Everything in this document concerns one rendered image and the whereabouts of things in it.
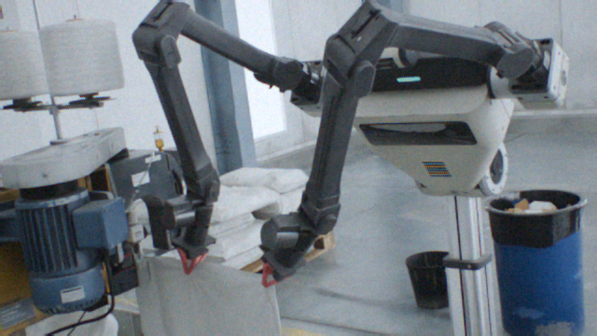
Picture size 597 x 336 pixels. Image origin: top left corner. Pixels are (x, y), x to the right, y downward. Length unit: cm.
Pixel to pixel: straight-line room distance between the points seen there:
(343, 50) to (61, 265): 75
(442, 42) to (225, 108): 658
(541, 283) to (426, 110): 212
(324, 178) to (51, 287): 61
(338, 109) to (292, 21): 779
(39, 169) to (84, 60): 26
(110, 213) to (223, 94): 636
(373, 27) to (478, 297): 102
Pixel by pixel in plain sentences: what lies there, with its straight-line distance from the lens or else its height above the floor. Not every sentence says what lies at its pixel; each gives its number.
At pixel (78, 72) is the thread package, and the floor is 158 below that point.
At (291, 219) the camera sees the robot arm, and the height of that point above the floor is 123.
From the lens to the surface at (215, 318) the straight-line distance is 193.
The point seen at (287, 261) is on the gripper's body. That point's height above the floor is 112.
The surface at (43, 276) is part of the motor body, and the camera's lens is 168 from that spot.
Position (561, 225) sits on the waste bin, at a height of 58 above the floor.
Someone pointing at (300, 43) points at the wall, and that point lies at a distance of 924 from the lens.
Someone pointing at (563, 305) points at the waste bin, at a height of 17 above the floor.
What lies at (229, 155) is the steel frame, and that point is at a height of 41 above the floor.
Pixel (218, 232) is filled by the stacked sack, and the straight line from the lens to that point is 479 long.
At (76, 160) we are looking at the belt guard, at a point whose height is 140.
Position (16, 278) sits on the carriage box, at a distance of 182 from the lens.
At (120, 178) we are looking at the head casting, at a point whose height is 130.
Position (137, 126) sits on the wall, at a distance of 729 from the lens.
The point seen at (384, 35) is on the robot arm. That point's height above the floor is 158.
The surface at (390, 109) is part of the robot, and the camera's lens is 185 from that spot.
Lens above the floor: 161
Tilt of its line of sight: 10 degrees down
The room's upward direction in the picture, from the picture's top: 7 degrees counter-clockwise
